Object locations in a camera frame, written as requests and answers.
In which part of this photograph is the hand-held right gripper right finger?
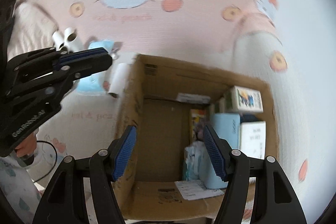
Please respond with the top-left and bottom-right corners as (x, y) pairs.
(203, 125), (307, 224)

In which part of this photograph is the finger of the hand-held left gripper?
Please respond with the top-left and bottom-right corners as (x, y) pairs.
(8, 47), (109, 75)
(3, 52), (113, 109)

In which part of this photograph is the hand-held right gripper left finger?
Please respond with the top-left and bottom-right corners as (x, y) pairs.
(32, 125), (137, 224)

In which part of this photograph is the white paper roll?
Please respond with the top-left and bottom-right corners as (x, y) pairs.
(52, 30), (67, 49)
(108, 63), (132, 97)
(64, 27), (85, 53)

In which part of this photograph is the light blue box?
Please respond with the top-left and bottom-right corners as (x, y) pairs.
(205, 113), (241, 189)

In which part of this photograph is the brown cardboard box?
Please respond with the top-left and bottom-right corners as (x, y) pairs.
(113, 54), (280, 222)

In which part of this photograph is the person's left forearm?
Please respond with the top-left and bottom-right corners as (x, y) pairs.
(0, 156), (43, 222)

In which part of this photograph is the person's left hand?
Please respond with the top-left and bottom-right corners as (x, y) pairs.
(15, 132), (38, 159)

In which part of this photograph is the crumpled white blue tissue pack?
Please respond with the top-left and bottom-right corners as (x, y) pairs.
(183, 140), (211, 182)

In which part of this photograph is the light blue wipes pack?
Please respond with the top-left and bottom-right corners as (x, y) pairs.
(76, 40), (116, 96)

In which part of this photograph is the colourful card box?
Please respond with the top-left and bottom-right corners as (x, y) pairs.
(189, 109), (210, 142)

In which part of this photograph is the white box with handwriting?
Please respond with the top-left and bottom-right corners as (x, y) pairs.
(240, 121), (266, 161)

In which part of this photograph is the white green carton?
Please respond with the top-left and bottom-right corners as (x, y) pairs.
(209, 97), (229, 113)

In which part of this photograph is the pale patterned cloth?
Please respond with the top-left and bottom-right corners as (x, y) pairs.
(7, 1), (60, 62)

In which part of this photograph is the white cartoon panda carton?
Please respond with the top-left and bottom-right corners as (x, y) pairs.
(226, 86), (264, 113)

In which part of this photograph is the pink cartoon printed blanket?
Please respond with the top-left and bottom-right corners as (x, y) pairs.
(0, 0), (336, 224)

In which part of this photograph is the black cable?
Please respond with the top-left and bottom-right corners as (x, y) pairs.
(33, 140), (58, 184)

